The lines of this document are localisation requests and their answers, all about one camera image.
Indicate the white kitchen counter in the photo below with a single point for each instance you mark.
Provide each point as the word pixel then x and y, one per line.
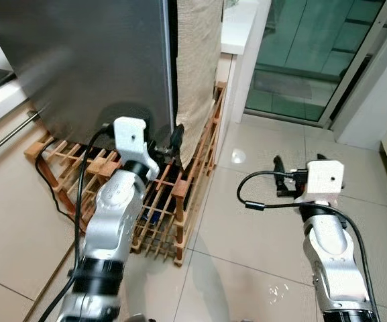
pixel 239 27

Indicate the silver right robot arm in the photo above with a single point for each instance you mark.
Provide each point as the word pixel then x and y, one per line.
pixel 330 258

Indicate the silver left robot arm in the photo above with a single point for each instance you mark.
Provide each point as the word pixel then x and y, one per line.
pixel 116 211

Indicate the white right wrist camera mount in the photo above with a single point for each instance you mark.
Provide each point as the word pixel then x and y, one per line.
pixel 324 180

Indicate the steel fridge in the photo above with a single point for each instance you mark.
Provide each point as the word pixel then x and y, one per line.
pixel 79 60

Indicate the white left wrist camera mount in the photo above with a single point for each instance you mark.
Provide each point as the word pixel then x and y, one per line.
pixel 131 137

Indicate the wooden wine rack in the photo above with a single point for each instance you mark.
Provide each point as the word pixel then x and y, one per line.
pixel 180 201

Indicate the beige woven cloth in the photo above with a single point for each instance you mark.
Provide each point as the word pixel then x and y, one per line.
pixel 198 67

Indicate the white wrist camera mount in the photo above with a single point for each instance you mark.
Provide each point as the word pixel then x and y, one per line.
pixel 131 137
pixel 324 180

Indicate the glass sliding door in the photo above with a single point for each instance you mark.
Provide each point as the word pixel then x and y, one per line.
pixel 314 54

